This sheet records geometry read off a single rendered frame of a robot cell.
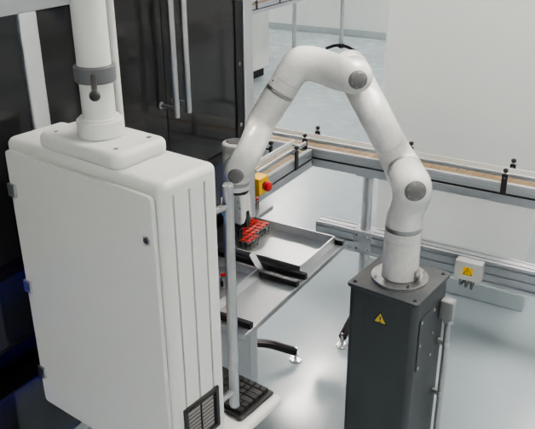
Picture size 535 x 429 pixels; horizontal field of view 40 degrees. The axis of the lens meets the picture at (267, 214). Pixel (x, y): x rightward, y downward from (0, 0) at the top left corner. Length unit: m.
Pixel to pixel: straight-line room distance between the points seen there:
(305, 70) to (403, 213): 0.55
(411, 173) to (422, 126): 1.65
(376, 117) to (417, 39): 1.61
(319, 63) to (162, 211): 0.88
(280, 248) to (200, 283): 1.06
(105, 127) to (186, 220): 0.26
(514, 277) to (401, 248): 1.07
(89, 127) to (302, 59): 0.80
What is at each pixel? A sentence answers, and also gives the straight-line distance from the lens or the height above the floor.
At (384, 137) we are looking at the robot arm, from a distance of 2.22.
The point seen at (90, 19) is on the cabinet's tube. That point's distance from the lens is 1.51.
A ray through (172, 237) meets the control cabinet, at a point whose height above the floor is 1.43.
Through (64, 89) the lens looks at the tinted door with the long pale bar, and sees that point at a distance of 1.94.
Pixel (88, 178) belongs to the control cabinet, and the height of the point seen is 1.52.
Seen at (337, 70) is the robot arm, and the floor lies 1.59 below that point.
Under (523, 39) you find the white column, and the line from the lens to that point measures 3.64.
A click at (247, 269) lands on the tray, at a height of 0.90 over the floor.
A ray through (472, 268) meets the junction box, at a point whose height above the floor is 0.52.
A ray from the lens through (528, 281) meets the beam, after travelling 3.34.
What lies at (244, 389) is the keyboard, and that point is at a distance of 2.01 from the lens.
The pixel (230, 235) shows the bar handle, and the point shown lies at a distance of 1.61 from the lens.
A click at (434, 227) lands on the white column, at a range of 4.03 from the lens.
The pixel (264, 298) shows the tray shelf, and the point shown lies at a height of 0.88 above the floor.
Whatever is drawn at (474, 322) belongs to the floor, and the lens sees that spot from 3.94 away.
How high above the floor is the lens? 2.07
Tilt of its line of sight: 24 degrees down
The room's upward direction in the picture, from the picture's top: straight up
